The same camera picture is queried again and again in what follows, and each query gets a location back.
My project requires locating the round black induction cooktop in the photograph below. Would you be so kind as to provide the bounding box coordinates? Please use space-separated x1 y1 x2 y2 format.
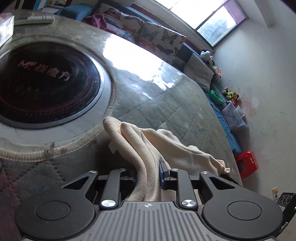
0 43 104 124

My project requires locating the grey remote control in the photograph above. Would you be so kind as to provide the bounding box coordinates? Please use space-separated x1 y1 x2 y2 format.
14 16 55 26

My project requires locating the grey pillow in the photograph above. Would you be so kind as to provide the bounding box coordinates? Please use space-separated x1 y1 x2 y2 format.
184 53 214 93

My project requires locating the window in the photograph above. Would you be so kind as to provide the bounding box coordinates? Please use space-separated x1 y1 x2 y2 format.
134 0 248 48

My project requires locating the cream fleece cloth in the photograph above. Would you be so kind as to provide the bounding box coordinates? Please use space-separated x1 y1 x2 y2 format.
102 116 232 202

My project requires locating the red plastic stool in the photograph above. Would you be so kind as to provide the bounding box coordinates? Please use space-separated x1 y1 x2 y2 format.
235 151 259 179

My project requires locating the green plastic bowl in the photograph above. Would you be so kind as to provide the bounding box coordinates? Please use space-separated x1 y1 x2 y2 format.
209 90 223 104

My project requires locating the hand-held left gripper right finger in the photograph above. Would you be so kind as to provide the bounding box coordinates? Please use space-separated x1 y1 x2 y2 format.
159 160 243 210

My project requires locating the clear plastic storage box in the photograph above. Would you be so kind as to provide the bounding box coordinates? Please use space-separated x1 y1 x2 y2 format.
221 102 249 128

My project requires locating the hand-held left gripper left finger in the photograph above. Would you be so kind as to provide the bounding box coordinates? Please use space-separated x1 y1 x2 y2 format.
62 169 136 210

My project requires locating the pile of small plush toys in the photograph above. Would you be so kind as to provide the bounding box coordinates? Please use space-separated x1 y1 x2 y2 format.
222 87 241 102

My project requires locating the panda plush toy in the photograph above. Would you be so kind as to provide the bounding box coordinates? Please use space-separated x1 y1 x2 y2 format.
200 50 214 65

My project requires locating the square butterfly print cushion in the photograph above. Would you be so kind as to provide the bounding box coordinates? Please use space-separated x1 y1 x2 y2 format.
139 22 187 66

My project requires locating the blue sofa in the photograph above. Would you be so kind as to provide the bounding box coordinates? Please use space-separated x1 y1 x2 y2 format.
54 0 243 158

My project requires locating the pink cloth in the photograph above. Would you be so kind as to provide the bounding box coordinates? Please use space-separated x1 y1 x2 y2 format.
84 13 117 35

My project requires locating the white tissue pack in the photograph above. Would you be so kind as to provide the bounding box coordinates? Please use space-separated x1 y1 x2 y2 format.
0 14 15 47

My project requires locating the wide butterfly print cushion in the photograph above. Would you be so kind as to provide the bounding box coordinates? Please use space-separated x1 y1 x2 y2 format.
95 3 145 43

